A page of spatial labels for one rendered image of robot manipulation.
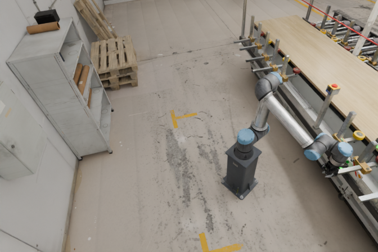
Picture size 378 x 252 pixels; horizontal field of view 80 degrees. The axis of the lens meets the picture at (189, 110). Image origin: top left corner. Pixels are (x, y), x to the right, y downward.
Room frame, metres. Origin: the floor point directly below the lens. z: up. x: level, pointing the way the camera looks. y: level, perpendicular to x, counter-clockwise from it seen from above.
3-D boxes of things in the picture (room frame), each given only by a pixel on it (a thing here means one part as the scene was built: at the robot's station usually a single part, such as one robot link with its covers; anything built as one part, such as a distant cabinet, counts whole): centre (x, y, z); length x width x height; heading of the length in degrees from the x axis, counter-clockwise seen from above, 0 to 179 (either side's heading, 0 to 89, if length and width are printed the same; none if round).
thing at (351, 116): (1.14, -1.25, 0.93); 0.03 x 0.03 x 0.48; 6
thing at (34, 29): (2.45, 1.42, 1.59); 0.30 x 0.08 x 0.08; 98
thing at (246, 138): (1.29, -0.49, 0.79); 0.17 x 0.15 x 0.18; 123
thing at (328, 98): (1.40, -1.23, 0.93); 0.05 x 0.05 x 0.45; 6
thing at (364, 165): (0.87, -1.28, 0.85); 0.13 x 0.06 x 0.05; 6
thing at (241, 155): (1.28, -0.48, 0.65); 0.19 x 0.19 x 0.10
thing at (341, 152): (0.82, -0.99, 1.14); 0.10 x 0.09 x 0.12; 33
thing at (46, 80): (2.34, 1.40, 0.78); 0.90 x 0.45 x 1.55; 8
